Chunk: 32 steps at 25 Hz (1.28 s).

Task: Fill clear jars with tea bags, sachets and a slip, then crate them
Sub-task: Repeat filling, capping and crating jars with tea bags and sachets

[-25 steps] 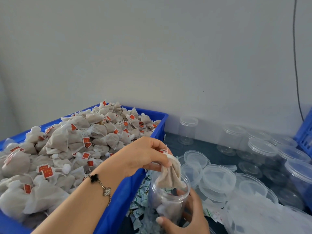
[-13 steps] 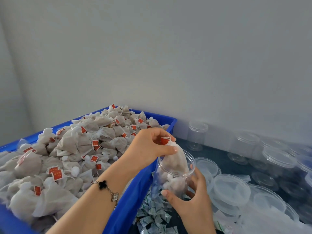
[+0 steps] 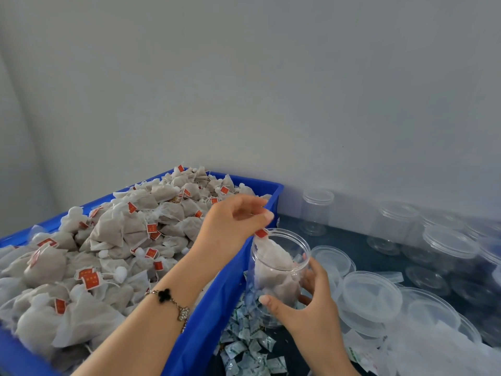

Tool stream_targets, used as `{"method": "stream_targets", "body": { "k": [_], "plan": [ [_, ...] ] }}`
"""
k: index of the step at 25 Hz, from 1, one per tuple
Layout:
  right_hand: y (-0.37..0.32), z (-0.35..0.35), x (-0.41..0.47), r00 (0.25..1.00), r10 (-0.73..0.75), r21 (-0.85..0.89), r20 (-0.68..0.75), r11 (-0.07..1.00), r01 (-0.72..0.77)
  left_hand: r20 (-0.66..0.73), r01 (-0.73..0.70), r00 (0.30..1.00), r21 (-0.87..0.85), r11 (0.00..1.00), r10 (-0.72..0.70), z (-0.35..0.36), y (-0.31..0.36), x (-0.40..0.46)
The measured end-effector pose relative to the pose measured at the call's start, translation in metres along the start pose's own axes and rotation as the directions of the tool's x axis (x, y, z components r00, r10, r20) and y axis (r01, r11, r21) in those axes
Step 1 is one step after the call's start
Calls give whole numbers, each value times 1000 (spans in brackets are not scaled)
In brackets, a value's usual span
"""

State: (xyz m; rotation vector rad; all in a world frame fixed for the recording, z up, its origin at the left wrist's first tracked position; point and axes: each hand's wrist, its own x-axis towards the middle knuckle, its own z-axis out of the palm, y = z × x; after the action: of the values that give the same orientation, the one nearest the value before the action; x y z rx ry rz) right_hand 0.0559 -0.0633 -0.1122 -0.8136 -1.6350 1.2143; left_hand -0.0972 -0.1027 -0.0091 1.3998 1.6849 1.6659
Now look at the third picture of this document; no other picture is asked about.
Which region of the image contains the person's right hand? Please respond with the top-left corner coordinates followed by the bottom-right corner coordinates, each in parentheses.
top-left (258, 258), bottom-right (359, 376)

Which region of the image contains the person's left hand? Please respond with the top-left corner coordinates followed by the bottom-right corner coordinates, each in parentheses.
top-left (188, 194), bottom-right (275, 268)

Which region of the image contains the white mesh tea bag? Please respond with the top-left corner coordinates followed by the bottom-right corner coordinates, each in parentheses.
top-left (253, 228), bottom-right (304, 306)

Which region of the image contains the pile of green desiccant packets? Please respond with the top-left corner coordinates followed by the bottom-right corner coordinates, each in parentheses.
top-left (213, 297), bottom-right (291, 376)

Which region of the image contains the clear plastic jar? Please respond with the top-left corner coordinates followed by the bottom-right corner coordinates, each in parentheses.
top-left (246, 228), bottom-right (313, 330)

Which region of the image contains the pile of white label papers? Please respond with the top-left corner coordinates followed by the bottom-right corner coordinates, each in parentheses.
top-left (344, 309), bottom-right (501, 376)

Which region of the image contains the pile of tea bags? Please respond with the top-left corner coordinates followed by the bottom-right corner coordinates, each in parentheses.
top-left (0, 164), bottom-right (259, 373)

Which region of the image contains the group of lidded jars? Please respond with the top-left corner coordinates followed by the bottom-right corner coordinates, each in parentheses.
top-left (301, 187), bottom-right (501, 310)

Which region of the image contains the person's left forearm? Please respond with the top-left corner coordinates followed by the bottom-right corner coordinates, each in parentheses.
top-left (74, 256), bottom-right (219, 376)

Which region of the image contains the blue plastic tray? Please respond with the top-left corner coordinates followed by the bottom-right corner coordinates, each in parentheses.
top-left (0, 170), bottom-right (284, 376)

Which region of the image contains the thin beaded bracelet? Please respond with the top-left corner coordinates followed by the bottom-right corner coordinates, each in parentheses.
top-left (145, 287), bottom-right (191, 334)

